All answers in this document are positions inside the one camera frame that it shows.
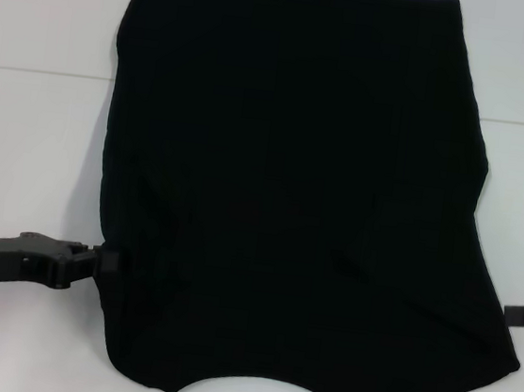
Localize black t-shirt with FREE print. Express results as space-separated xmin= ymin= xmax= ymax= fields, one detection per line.
xmin=75 ymin=0 xmax=524 ymax=392

